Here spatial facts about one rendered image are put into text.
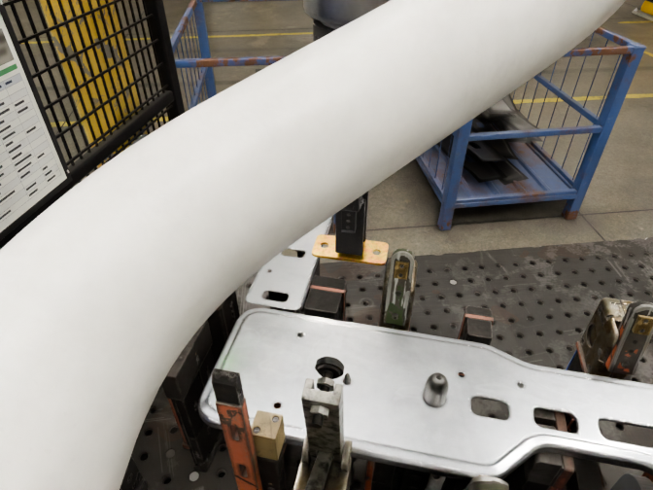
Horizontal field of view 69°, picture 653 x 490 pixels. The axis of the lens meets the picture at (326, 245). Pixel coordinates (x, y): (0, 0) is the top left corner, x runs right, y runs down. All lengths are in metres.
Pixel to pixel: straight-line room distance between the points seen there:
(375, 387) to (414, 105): 0.59
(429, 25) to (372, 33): 0.02
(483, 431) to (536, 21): 0.58
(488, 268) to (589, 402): 0.69
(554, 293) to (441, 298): 0.30
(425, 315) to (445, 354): 0.47
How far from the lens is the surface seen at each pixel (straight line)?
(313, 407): 0.46
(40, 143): 0.91
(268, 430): 0.61
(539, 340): 1.26
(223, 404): 0.53
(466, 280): 1.35
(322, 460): 0.57
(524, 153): 3.26
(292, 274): 0.88
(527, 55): 0.21
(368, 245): 0.54
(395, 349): 0.77
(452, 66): 0.18
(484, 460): 0.69
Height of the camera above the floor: 1.60
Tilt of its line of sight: 39 degrees down
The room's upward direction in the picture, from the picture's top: straight up
